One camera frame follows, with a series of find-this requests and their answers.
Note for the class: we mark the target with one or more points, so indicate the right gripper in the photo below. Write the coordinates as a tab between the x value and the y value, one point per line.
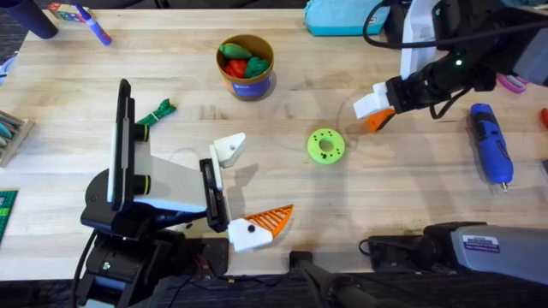
432	83

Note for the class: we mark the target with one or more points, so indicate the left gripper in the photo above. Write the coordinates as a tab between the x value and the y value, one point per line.
175	184

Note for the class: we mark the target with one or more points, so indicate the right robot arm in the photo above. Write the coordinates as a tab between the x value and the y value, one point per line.
505	252

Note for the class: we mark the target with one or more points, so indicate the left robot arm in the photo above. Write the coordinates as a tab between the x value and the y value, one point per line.
128	265

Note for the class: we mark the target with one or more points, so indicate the green toy vegetable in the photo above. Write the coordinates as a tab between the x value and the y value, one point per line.
158	113

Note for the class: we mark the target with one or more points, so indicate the blue electric screwdriver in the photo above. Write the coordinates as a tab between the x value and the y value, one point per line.
490	145

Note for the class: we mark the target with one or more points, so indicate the orange ribbed wedge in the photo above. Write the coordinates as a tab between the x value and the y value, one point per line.
379	120

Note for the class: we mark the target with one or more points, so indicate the right wrist flat plate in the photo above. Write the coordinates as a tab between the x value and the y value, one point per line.
417	38

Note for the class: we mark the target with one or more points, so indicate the wrist flat plate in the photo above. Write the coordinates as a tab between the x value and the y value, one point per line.
124	141
417	38

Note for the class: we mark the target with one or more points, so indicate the green disc with holes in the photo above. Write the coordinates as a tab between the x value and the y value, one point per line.
314	149

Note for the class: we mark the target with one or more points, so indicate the light blue pouch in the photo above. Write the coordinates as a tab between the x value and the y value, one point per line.
342	19

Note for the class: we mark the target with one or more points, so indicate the brown tub of toy vegetables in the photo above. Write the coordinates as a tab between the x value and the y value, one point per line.
246	81

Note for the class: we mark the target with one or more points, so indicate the left wrist flat plate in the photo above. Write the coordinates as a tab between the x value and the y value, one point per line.
124	141

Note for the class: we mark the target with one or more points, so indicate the blue and white marker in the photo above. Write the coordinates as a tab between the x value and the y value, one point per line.
96	27

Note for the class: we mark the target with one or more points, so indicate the wooden box of tools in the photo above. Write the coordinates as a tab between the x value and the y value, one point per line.
13	137

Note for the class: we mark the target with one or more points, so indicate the green board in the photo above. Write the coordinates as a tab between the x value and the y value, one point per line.
6	214

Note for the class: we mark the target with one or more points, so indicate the small printed box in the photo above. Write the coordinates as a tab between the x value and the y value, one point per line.
64	13

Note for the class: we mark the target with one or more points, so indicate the dark blue cylinder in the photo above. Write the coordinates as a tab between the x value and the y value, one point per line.
30	17

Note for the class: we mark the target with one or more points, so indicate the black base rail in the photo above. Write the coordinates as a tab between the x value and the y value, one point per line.
257	299

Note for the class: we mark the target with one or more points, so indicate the black mount pole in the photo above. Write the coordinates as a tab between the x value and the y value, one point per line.
325	282

